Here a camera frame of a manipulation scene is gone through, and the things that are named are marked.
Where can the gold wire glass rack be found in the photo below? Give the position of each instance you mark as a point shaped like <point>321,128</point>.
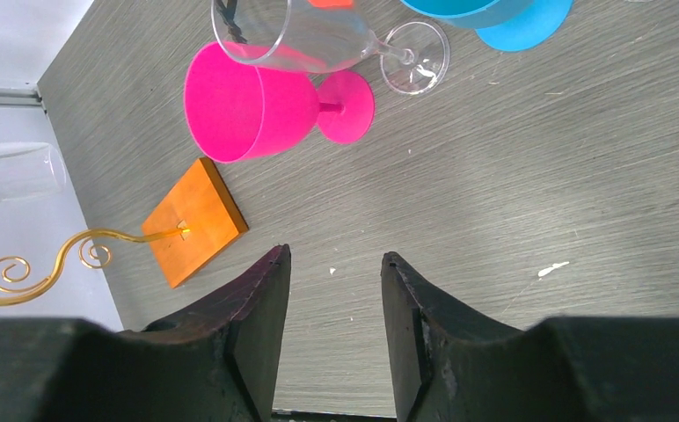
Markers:
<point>15,269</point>

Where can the blue plastic wine glass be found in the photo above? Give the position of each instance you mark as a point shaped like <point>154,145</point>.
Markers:
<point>504,25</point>

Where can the pink plastic wine glass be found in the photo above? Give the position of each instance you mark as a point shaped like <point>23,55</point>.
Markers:
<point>237,112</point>

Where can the clear wine glass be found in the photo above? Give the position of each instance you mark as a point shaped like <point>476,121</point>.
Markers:
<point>296,36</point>
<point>30,170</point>

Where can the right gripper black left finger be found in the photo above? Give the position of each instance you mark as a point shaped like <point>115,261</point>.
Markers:
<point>214,360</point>

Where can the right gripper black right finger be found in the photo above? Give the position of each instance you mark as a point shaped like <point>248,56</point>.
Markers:
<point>450,362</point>

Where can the orange flat block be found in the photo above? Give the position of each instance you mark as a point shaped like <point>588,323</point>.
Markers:
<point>329,4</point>

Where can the orange wooden rack base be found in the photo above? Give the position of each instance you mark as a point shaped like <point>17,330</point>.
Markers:
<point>204,218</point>

